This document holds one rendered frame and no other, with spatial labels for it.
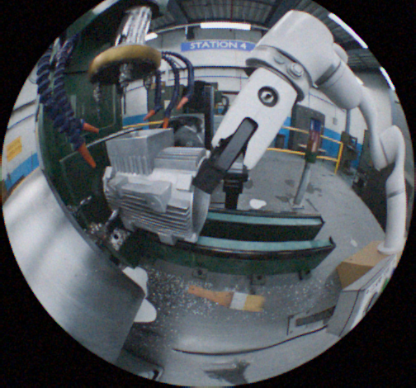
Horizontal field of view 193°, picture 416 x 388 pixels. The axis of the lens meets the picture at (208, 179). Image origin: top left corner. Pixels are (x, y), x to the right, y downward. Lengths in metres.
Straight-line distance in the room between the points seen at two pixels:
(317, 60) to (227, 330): 0.49
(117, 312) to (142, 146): 0.23
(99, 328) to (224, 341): 0.29
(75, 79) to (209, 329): 0.74
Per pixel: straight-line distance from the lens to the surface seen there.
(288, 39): 0.17
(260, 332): 0.40
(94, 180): 0.35
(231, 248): 0.31
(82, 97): 0.49
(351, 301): 0.20
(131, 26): 0.38
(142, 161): 0.25
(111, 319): 0.15
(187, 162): 0.22
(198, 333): 0.38
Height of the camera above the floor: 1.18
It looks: 28 degrees down
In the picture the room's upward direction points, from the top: straight up
